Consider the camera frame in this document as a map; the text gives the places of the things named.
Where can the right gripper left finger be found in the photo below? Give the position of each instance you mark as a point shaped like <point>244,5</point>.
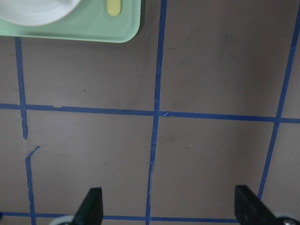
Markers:
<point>90,211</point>

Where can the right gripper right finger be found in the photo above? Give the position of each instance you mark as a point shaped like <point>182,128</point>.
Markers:
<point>249,210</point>

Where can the yellow plastic fork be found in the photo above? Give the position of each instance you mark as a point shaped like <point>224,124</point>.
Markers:
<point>113,7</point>

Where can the beige round plate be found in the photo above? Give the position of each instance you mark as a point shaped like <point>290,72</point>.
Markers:
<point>36,12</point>

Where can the green plastic tray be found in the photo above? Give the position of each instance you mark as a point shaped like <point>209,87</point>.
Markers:
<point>89,21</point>

